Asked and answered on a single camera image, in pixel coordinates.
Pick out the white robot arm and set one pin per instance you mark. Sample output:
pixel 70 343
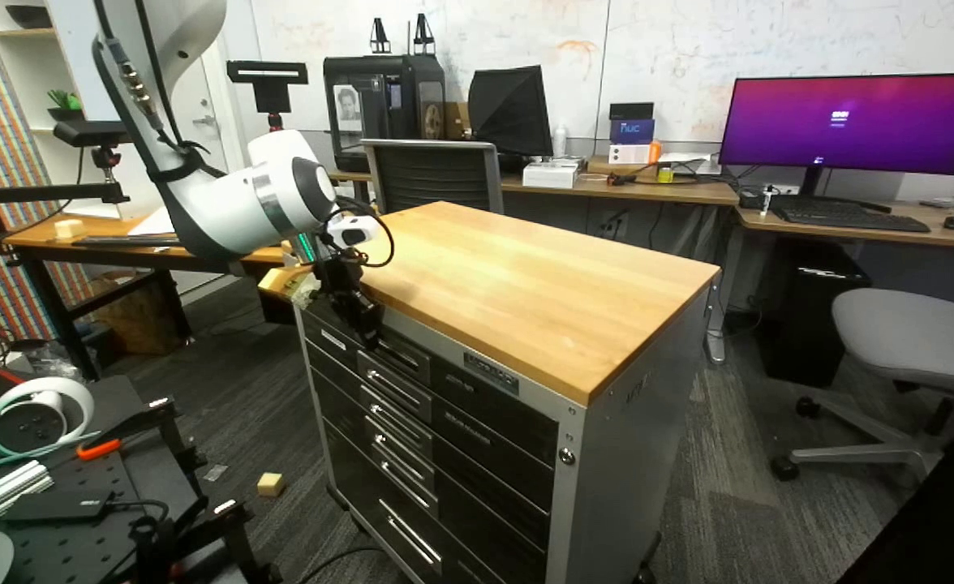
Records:
pixel 227 200

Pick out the wooden side table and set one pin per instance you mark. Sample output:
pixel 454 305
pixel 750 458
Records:
pixel 77 237

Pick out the silver aluminium bar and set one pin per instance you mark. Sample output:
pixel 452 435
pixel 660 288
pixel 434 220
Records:
pixel 0 488

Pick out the white green hoop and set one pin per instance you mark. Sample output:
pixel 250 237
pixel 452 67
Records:
pixel 71 394

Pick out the black perforated board table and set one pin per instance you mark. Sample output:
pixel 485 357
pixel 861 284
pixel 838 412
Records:
pixel 67 531

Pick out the black boom bar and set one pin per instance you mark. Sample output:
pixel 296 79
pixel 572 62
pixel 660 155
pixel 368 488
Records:
pixel 43 194

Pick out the grey office chair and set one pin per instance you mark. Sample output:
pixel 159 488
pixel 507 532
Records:
pixel 918 334

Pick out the computer monitor with purple screen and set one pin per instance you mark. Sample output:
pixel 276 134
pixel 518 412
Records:
pixel 856 118

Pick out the black mesh office chair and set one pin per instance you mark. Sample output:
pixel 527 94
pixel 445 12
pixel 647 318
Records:
pixel 434 174

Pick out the yellow ball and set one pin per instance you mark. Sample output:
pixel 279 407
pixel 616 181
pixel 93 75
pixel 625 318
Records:
pixel 665 174

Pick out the black computer tower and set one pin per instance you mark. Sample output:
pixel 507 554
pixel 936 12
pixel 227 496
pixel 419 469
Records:
pixel 811 313

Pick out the small green plant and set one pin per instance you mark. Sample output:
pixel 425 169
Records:
pixel 63 102

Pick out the small yellow block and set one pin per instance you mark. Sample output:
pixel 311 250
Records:
pixel 270 483

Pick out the black keyboard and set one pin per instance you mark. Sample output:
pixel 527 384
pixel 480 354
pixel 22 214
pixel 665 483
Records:
pixel 851 214

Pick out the black camera on pole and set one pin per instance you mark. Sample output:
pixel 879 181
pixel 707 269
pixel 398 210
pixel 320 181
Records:
pixel 268 74

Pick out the grey cabinet with wood top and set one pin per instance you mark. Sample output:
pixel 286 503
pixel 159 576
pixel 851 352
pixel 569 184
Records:
pixel 521 281

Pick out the black 3D printer box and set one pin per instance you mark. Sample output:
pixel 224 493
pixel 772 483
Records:
pixel 392 97

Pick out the white paper sheets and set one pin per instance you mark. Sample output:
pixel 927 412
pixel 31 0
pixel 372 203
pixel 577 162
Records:
pixel 153 226

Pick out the black monitor back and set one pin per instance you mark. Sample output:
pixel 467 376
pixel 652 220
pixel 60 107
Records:
pixel 511 107

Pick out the black camera on stand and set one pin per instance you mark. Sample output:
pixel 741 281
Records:
pixel 88 132

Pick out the blue black small box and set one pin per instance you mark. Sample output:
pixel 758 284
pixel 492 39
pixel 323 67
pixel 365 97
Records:
pixel 632 121

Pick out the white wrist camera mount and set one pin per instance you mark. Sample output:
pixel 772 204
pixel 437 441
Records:
pixel 348 227

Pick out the white flat box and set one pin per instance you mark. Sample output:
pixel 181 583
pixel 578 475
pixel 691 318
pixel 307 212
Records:
pixel 550 174

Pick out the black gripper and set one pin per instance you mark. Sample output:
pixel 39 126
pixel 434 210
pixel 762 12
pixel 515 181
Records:
pixel 346 281

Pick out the long wooden desk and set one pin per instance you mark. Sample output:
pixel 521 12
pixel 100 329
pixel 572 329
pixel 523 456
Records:
pixel 650 195

